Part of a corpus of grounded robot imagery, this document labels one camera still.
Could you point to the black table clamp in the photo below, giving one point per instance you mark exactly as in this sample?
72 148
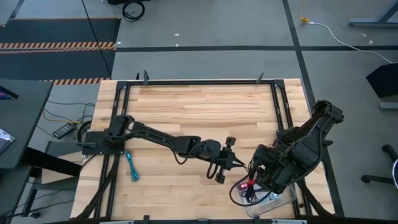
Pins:
145 77

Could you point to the black power adapter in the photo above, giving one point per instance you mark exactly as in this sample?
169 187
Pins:
63 130

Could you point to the black chair base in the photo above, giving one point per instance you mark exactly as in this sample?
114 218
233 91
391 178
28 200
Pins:
387 148

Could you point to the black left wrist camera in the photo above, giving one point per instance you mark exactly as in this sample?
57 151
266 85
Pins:
211 150

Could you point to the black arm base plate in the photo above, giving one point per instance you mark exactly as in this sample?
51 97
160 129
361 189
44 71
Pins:
96 146

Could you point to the yellow floor plug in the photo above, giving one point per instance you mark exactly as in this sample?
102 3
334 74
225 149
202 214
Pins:
304 20

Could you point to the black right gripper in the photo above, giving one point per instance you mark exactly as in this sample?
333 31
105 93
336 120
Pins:
270 168

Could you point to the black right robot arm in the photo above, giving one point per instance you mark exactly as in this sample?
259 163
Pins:
311 140

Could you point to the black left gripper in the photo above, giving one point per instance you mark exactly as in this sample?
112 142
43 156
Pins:
226 161

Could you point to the paper sheet on desk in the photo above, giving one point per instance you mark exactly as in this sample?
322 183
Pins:
4 140

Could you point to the black hazard striped floor mat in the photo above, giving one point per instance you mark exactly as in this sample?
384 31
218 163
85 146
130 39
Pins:
46 31

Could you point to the dark laptop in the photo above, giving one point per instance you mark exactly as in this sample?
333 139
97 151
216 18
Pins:
6 93

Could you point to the grey table leg frame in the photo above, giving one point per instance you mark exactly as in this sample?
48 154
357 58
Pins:
373 21

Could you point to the dark grey desk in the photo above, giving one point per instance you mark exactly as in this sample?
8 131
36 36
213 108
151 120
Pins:
28 124

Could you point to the black angular floor object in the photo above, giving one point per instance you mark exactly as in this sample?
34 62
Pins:
385 81

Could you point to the black desk leg frame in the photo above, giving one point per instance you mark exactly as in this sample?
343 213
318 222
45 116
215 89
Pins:
53 161

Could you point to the black aluminium table frame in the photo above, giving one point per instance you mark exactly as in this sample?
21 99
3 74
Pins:
199 82

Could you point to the clear plastic bin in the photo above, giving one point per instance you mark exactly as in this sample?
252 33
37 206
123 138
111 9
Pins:
280 205

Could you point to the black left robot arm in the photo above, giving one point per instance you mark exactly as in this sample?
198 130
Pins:
155 135

